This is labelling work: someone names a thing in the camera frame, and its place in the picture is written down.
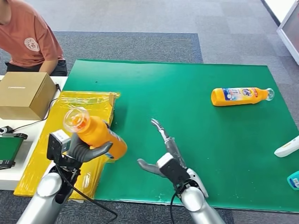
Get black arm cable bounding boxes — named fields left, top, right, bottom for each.
left=55, top=165, right=119, bottom=224
left=170, top=185, right=185, bottom=224

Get teal plastic container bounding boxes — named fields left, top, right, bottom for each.
left=287, top=171, right=299, bottom=191

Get white framed panel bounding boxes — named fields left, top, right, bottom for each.
left=276, top=0, right=299, bottom=66

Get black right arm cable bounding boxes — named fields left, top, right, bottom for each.
left=170, top=185, right=185, bottom=224

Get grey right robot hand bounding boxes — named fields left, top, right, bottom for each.
left=137, top=118, right=187, bottom=178

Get green table mat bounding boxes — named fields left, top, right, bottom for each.
left=63, top=59, right=299, bottom=213

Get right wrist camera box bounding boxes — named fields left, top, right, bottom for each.
left=156, top=152, right=191, bottom=186

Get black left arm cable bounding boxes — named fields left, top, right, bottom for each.
left=55, top=165, right=119, bottom=224

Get yellow plastic wrapped package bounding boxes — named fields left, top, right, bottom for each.
left=14, top=91, right=122, bottom=200

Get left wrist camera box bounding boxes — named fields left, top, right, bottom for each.
left=47, top=130, right=71, bottom=163

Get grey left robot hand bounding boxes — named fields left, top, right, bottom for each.
left=68, top=133, right=114, bottom=163

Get brown cardboard box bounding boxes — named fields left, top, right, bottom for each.
left=0, top=72, right=57, bottom=121

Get white side table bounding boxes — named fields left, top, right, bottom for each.
left=0, top=76, right=68, bottom=191

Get person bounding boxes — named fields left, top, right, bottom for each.
left=0, top=0, right=68, bottom=77

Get white plastic bottle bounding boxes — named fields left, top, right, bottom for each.
left=274, top=135, right=299, bottom=158

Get green device with black frame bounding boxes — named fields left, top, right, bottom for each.
left=0, top=126, right=28, bottom=170

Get thin black power cable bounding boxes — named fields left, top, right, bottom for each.
left=7, top=83, right=61, bottom=133

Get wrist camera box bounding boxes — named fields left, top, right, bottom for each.
left=47, top=130, right=71, bottom=163
left=156, top=152, right=191, bottom=186

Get orange bottle with clear cap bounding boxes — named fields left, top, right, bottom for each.
left=63, top=107, right=128, bottom=161
left=211, top=87, right=275, bottom=107

